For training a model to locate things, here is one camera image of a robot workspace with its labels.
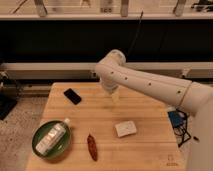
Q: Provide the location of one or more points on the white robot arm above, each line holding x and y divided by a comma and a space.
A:
190, 97

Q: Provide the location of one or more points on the white rectangular eraser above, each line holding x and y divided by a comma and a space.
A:
125, 128

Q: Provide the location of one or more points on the translucent plastic cup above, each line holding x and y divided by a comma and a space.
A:
114, 96

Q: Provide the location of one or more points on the black smartphone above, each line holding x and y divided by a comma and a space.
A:
72, 96

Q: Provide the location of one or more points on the dried red chili pepper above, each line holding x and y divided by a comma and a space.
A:
92, 147

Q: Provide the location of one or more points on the green round plate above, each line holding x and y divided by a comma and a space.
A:
63, 144

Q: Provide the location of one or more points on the white plastic bottle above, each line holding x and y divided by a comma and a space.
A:
52, 136

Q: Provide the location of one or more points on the black equipment at left edge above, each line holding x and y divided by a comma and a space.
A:
7, 103

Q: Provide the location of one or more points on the blue connector with black cables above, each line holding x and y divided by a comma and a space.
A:
179, 122

